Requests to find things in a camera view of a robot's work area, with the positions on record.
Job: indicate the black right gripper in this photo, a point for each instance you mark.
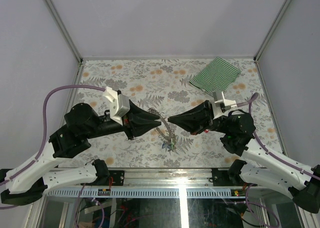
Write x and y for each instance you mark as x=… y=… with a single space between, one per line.
x=196 y=119

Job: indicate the floral tablecloth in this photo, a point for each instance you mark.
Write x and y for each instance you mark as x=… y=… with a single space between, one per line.
x=164 y=84

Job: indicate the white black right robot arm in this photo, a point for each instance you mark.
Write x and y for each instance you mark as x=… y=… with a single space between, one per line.
x=257 y=164

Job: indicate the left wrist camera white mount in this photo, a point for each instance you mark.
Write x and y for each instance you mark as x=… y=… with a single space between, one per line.
x=119 y=104

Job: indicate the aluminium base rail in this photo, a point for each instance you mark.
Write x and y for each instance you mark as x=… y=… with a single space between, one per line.
x=160 y=183

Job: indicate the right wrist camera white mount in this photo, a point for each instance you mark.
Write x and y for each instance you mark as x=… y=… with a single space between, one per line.
x=220 y=105

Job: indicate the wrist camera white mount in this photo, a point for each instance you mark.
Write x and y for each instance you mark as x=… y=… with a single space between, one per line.
x=119 y=104
x=220 y=105

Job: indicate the green white striped cloth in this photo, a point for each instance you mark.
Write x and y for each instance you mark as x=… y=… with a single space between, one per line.
x=216 y=76

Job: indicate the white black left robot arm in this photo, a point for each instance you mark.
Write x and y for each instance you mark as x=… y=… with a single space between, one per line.
x=82 y=124

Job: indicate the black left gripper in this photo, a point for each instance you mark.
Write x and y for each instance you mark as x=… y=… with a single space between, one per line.
x=138 y=122

